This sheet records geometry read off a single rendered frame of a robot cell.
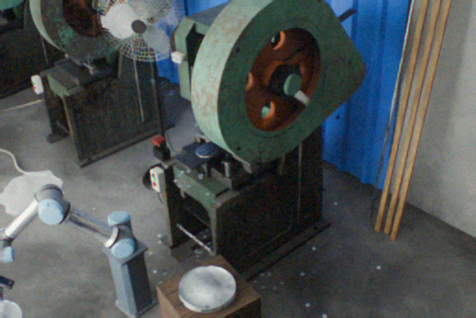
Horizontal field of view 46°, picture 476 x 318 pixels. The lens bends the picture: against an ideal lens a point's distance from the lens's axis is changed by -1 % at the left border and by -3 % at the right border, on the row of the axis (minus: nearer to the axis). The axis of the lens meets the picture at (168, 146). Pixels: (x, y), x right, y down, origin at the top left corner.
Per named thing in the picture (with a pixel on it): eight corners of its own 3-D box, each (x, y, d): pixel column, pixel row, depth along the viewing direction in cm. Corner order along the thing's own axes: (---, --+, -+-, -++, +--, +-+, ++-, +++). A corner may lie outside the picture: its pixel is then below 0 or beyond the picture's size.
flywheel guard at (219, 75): (223, 191, 263) (212, 22, 219) (186, 165, 283) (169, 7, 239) (363, 111, 310) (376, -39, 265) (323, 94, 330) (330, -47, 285)
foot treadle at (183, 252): (180, 268, 337) (179, 261, 334) (170, 258, 344) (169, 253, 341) (253, 223, 363) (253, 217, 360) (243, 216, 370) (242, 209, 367)
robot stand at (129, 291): (133, 321, 320) (121, 264, 296) (113, 303, 333) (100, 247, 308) (158, 303, 330) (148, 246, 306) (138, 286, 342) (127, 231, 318)
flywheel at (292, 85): (297, -27, 228) (365, 52, 279) (262, -34, 243) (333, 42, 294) (208, 125, 232) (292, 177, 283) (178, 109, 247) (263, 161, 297)
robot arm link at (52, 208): (137, 229, 294) (46, 182, 270) (140, 248, 281) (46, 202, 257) (124, 244, 298) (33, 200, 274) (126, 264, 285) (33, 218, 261)
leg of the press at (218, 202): (225, 298, 328) (217, 172, 279) (213, 286, 336) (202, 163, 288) (331, 225, 370) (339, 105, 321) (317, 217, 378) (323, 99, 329)
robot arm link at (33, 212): (49, 170, 279) (-8, 231, 294) (48, 183, 270) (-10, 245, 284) (67, 181, 285) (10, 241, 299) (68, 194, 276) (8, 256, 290)
